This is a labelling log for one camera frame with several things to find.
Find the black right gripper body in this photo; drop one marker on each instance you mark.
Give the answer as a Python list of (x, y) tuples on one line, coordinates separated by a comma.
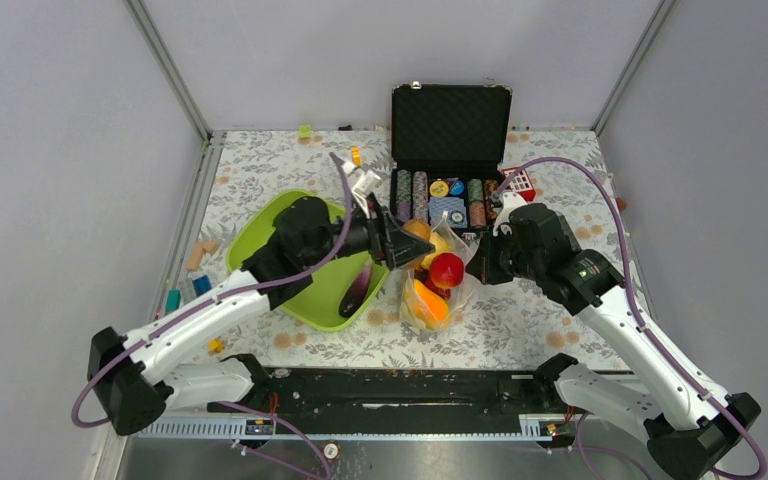
[(511, 261)]

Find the brown potato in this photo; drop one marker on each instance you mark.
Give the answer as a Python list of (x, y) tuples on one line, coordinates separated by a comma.
[(422, 230)]

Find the red apple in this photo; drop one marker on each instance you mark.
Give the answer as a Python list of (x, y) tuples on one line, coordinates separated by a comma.
[(447, 271)]

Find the clear zip top bag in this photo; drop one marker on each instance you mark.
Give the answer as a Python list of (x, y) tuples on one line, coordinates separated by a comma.
[(459, 295)]

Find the orange yellow mango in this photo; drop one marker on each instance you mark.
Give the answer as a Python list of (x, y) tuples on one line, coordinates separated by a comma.
[(427, 306)]

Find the purple eggplant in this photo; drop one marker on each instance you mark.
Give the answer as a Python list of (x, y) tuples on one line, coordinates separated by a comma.
[(357, 291)]

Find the yellow lemon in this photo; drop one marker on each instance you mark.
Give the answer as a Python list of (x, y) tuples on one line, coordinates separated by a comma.
[(440, 246)]

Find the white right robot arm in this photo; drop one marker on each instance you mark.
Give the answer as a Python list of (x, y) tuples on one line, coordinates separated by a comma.
[(687, 421)]

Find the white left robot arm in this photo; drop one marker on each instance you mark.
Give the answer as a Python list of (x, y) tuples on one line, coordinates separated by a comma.
[(139, 375)]

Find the floral tablecloth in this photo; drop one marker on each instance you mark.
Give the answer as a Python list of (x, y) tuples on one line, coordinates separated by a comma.
[(509, 326)]

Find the red toy brick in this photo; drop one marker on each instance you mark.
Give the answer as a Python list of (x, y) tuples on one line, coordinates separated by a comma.
[(520, 183)]

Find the green plastic tray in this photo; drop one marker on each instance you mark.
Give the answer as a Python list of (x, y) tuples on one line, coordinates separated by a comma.
[(317, 305)]

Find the toy brick car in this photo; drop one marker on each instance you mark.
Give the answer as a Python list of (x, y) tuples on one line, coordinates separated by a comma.
[(356, 157)]

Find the tan wooden block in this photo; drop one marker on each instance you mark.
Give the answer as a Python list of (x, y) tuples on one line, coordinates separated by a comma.
[(199, 251)]

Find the black poker chip case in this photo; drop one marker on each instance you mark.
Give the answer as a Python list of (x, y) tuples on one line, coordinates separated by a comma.
[(447, 144)]

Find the blue toy block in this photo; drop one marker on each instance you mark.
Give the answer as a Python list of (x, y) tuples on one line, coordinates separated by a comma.
[(201, 285)]

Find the small yellow toy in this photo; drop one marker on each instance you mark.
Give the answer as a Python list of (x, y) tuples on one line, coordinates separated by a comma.
[(216, 346)]

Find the teal toy block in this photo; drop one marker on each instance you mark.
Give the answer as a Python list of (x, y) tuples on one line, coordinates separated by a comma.
[(173, 300)]

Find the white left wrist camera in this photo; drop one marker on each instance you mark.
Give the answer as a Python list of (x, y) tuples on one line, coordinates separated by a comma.
[(363, 183)]

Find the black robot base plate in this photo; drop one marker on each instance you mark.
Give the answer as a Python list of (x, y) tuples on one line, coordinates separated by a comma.
[(381, 402)]

